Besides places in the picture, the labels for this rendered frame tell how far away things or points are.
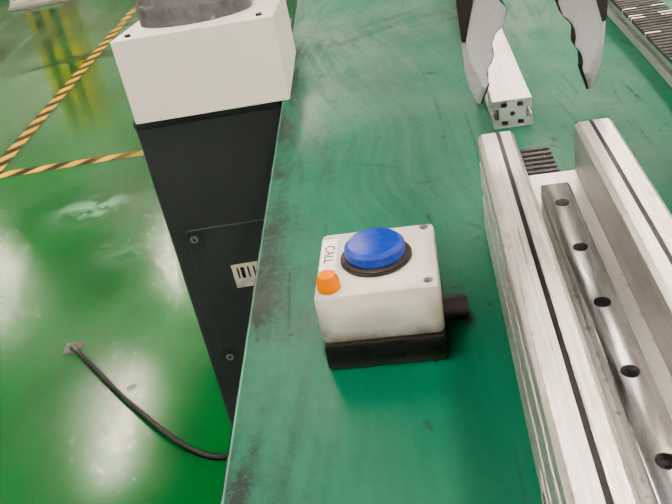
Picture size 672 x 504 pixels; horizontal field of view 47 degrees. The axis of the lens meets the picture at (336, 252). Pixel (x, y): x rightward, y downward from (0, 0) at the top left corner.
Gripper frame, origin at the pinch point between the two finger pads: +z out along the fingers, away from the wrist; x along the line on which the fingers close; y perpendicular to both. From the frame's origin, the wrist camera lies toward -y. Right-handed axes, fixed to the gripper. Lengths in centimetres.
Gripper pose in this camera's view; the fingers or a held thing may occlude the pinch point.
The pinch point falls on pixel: (534, 86)
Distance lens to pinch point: 65.5
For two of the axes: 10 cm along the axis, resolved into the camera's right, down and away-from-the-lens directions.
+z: 1.7, 8.5, 5.1
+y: 0.6, -5.2, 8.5
